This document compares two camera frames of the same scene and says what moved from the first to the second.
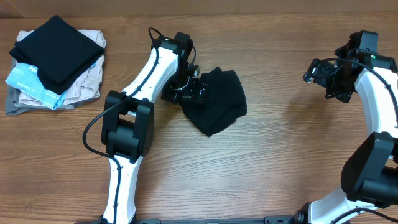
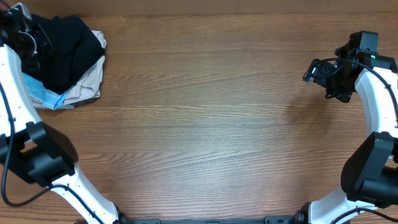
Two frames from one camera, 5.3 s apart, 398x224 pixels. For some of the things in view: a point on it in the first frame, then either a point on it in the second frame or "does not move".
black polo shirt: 225,102 to 74,49
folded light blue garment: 25,79 does not move
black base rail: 270,219 does not move
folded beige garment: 89,88 does not move
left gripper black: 191,93 to 46,46
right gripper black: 344,94 does not move
